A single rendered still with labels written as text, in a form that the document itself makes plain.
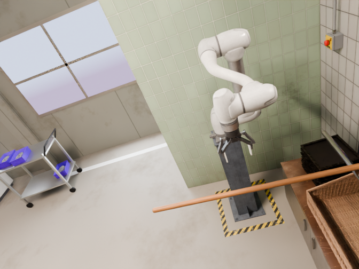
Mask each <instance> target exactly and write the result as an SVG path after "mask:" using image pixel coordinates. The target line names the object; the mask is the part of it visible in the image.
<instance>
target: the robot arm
mask: <svg viewBox="0 0 359 269"><path fill-rule="evenodd" d="M250 42H251V38H250V36H249V33H248V31H247V30H246V29H243V28H236V29H231V30H228V31H225V32H222V33H220V34H218V35H216V36H213V37H210V38H204V39H202V40H201V41H200V43H199V45H198V55H199V58H200V60H201V62H202V64H203V65H204V66H205V68H206V69H207V71H208V72H209V73H210V74H212V75H213V76H215V77H218V78H221V79H223V80H227V81H230V82H232V87H233V92H234V93H232V92H231V91H230V90H229V89H227V88H222V89H219V90H217V91H216V92H215V93H214V94H213V106H214V107H213V108H212V110H211V113H210V120H211V123H212V126H213V129H214V130H213V134H211V135H209V136H210V138H216V143H219V146H218V150H217V152H218V154H222V156H223V158H224V157H225V159H226V161H227V163H228V160H227V157H226V154H225V151H226V149H227V147H228V146H229V145H230V144H231V143H234V142H237V141H242V142H244V143H246V144H248V148H249V152H250V154H251V156H252V151H251V149H253V144H255V141H254V139H253V138H252V137H251V136H250V135H248V134H247V133H246V131H245V130H243V131H242V132H239V125H240V124H243V123H247V122H250V121H252V120H254V119H256V118H258V117H259V116H260V114H261V109H264V108H266V107H268V106H270V105H272V104H273V103H274V102H275V101H276V100H277V98H278V95H277V89H276V87H275V86H274V85H272V84H262V83H260V82H258V81H253V80H252V79H251V78H250V77H248V76H246V75H245V69H244V62H243V55H244V52H245V49H246V48H248V47H249V45H250ZM222 56H224V58H225V60H226V61H227V63H228V67H229V69H226V68H223V67H220V66H219V65H218V64H217V58H219V57H222ZM241 135H244V136H246V137H247V138H248V139H249V140H247V139H245V138H243V137H241ZM225 140H226V142H225V144H224V146H223V142H224V141H225ZM222 146H223V147H222Z"/></svg>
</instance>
